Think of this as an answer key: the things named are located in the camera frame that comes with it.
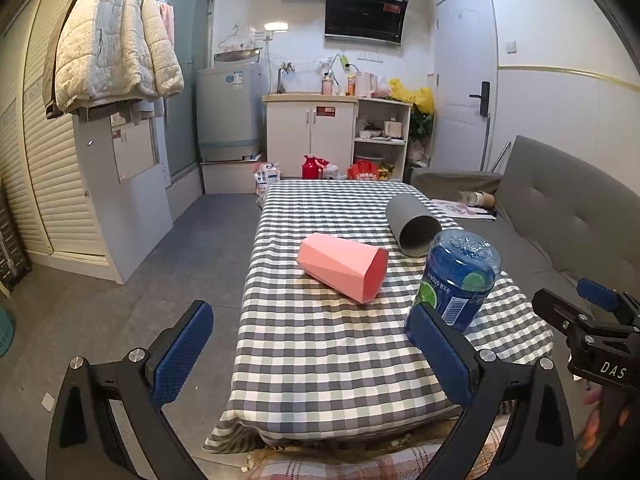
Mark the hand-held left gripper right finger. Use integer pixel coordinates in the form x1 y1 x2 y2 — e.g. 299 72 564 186
412 301 578 480

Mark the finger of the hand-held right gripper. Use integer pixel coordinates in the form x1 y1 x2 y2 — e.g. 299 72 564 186
531 287 601 335
576 277 640 327

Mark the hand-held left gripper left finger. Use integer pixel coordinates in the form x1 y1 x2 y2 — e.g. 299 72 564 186
46 300 215 480

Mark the pink faceted cup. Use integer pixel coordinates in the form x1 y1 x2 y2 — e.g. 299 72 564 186
296 233 390 305

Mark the grey cup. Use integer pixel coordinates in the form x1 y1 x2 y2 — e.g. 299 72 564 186
385 193 443 257

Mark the person's right hand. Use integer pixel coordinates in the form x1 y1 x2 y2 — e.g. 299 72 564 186
580 387 603 453

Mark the blue plastic bottle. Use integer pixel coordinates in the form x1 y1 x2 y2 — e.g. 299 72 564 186
404 228 502 348

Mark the grey sofa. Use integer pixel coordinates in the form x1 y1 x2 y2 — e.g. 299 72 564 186
410 135 640 341

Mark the grey white checkered tablecloth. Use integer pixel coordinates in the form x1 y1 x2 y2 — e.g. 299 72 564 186
202 179 556 453

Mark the paper tube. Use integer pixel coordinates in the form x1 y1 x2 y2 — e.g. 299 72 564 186
460 190 497 207

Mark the magazine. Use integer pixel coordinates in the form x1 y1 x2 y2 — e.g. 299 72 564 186
431 199 498 221

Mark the teal basket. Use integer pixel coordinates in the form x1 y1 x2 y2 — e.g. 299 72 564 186
0 305 13 358

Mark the white step platform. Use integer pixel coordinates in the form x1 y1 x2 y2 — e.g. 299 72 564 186
200 156 263 195

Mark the white printed packet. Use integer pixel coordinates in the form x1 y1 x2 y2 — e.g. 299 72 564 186
252 161 282 195

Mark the black crate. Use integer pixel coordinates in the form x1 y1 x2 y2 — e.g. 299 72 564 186
0 200 33 293

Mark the red snack bag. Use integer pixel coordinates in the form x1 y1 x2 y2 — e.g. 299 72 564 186
348 161 381 181

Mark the louvred wardrobe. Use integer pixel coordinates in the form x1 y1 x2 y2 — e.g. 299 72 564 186
0 0 108 261

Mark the washing machine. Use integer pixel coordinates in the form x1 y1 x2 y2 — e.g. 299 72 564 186
196 64 266 162

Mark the white sink cabinet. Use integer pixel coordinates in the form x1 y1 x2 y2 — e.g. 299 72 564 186
263 94 360 181

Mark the yellow plastic bag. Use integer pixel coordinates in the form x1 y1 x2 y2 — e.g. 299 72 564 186
389 78 435 115

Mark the white open shelf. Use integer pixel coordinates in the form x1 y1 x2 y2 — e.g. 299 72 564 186
352 97 413 181

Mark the white door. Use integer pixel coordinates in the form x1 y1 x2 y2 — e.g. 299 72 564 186
434 0 499 173

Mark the frosted glass door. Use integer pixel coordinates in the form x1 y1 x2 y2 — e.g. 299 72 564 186
165 0 216 181

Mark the metal faucet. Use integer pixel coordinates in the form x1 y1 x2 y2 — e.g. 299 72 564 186
276 61 296 95

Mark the white puffer jacket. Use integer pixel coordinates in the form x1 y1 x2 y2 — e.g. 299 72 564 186
54 0 186 111

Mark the pink garment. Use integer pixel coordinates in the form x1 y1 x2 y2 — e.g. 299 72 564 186
159 2 176 45

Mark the black range hood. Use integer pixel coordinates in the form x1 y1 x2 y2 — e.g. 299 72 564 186
324 0 411 46

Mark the black door lock handle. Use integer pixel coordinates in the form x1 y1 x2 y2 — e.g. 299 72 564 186
469 81 492 117

